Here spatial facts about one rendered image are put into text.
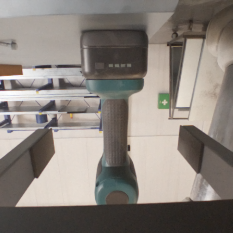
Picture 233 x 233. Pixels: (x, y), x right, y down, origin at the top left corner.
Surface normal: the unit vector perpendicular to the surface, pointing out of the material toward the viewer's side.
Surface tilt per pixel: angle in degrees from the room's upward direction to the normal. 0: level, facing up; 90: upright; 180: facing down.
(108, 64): 90
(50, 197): 90
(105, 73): 80
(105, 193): 90
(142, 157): 90
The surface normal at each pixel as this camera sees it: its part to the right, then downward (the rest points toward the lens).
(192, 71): -0.03, 0.47
